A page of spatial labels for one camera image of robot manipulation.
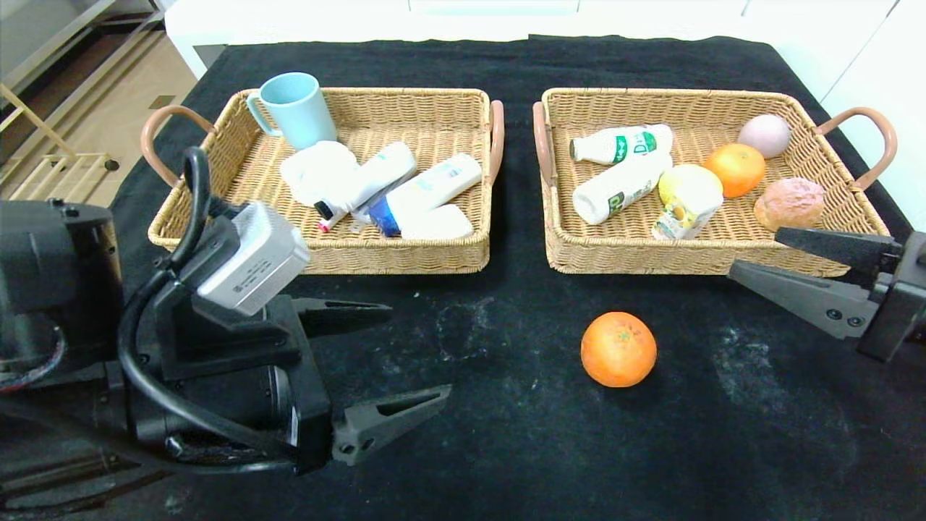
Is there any light wooden rolling rack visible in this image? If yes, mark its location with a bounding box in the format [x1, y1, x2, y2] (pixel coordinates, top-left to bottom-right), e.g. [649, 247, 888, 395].
[0, 83, 122, 203]

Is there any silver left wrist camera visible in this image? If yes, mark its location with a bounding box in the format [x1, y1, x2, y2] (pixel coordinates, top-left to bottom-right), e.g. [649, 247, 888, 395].
[197, 201, 312, 317]

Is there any pale pink egg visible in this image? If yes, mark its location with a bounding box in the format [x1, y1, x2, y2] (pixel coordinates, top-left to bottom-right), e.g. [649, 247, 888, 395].
[736, 114, 791, 160]

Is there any white shoe brush bottle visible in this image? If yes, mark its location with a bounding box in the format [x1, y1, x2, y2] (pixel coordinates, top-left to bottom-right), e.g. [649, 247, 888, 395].
[315, 141, 418, 232]

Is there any white milk bottle green label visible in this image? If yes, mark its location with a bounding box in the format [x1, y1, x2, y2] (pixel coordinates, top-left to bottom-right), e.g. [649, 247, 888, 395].
[573, 151, 674, 225]

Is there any white low table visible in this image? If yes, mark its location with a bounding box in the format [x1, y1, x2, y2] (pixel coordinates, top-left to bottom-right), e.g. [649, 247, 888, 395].
[165, 0, 782, 82]

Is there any white tube with blue cap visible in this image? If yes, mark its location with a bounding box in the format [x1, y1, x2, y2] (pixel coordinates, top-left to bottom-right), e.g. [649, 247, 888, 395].
[369, 153, 483, 238]

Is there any white round dish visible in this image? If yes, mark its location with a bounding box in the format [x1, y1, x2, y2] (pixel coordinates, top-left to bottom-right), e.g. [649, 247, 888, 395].
[280, 141, 360, 207]

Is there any yellow lemon drink carton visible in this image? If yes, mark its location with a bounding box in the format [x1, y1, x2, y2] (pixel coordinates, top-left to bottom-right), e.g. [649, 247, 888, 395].
[651, 170, 724, 241]

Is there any yellow lemon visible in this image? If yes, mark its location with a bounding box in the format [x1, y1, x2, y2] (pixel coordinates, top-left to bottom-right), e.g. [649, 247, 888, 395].
[658, 164, 723, 206]

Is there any orange with smooth skin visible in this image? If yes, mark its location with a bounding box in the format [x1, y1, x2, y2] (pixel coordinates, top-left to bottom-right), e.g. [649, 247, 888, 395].
[703, 143, 766, 199]

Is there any wicker basket with food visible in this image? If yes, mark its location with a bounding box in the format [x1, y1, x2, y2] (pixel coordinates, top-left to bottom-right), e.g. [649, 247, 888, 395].
[532, 87, 898, 278]

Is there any braided black red cable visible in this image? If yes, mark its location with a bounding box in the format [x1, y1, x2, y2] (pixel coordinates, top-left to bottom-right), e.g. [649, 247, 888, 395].
[0, 318, 66, 395]

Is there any wicker basket with toiletries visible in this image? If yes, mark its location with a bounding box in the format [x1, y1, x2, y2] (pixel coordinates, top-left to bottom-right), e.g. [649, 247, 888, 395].
[140, 87, 505, 276]

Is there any white soap bar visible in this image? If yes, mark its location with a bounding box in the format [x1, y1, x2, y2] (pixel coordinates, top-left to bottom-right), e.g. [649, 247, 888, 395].
[400, 204, 475, 241]

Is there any brown bread roll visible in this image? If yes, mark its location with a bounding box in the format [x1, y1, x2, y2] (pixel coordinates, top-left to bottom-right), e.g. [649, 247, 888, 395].
[754, 177, 825, 232]

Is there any orange with stem mark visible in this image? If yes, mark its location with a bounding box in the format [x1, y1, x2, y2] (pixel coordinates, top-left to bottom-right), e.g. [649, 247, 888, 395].
[581, 311, 658, 389]

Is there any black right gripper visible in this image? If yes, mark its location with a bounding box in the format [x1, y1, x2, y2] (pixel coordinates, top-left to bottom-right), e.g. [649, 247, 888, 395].
[727, 226, 926, 363]

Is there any grey metal shelf frame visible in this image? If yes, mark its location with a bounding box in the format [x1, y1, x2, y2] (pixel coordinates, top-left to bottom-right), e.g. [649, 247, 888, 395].
[0, 0, 169, 95]

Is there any light blue mug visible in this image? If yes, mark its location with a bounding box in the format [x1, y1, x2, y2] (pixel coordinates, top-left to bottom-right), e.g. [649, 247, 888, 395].
[245, 72, 338, 152]

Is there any clear toothbrush case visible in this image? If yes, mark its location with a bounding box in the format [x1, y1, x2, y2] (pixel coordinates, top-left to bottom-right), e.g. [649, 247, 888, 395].
[351, 195, 395, 226]

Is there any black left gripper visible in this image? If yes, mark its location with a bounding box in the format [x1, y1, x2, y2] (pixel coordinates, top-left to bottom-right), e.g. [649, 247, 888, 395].
[125, 293, 453, 475]

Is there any white AD drink bottle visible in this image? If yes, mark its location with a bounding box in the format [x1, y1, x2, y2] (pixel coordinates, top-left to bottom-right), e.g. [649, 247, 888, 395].
[569, 123, 674, 166]

